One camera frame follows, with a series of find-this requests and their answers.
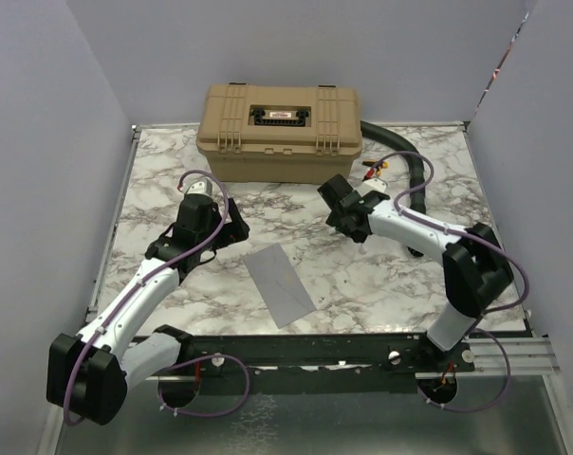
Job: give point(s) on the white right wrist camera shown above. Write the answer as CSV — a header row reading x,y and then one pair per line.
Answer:
x,y
373,183

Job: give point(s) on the aluminium frame rail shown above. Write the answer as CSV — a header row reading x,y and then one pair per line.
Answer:
x,y
476,270

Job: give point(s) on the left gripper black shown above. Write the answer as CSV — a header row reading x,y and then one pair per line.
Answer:
x,y
231,231

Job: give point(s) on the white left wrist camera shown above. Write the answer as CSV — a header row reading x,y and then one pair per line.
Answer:
x,y
201,186

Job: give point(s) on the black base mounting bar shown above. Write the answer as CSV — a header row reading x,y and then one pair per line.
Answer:
x,y
308,364

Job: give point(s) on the tan plastic tool case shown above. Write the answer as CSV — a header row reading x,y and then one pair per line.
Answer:
x,y
280,134

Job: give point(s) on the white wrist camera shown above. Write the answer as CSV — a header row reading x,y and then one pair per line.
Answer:
x,y
373,183
201,186

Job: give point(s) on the yellow black T-handle hex key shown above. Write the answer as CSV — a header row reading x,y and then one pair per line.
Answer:
x,y
382,164

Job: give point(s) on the grey envelope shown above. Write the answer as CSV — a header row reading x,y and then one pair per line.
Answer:
x,y
279,285

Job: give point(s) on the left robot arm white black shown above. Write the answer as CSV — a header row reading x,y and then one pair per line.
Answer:
x,y
90,374

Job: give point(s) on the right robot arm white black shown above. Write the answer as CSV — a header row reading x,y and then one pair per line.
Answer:
x,y
475,272

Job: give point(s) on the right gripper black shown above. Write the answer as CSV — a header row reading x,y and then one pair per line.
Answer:
x,y
334,220

